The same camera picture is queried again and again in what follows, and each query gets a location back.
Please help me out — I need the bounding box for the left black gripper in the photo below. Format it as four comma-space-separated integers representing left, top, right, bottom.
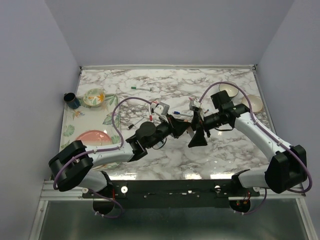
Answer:
146, 114, 191, 150

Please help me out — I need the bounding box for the white ceramic bowl blue rim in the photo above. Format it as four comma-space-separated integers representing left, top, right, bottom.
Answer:
218, 83, 239, 99

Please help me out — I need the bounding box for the aluminium frame rail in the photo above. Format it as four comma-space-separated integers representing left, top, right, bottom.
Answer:
41, 179, 86, 201

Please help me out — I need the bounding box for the black tipped marker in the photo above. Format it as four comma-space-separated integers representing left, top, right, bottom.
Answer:
127, 117, 144, 130

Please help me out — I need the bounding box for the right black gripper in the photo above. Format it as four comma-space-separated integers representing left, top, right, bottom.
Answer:
186, 110, 223, 147

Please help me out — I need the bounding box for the floral plastic tray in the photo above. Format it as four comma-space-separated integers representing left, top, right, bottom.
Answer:
58, 92, 123, 171

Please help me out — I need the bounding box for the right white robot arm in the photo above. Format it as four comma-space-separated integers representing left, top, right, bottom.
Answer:
188, 90, 308, 196

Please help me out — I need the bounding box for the orange capped highlighter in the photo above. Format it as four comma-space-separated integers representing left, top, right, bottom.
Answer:
183, 119, 194, 138

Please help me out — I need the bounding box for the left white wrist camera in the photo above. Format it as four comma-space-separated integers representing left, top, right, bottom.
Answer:
150, 101, 170, 120

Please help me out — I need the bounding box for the floral ceramic bowl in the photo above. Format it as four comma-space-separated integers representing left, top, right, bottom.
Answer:
83, 88, 106, 107

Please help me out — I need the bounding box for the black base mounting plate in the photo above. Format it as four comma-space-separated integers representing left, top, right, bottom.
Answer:
82, 178, 261, 210

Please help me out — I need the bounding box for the pink ceramic plate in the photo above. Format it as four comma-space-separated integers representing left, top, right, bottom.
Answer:
75, 130, 113, 146

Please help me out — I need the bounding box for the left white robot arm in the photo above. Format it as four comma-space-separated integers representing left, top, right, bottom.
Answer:
48, 115, 191, 198

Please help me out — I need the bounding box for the dark blue metal cup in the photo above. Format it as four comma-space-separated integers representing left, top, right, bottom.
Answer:
63, 92, 80, 110

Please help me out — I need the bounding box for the green capped marker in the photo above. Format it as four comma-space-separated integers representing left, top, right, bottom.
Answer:
130, 86, 152, 92

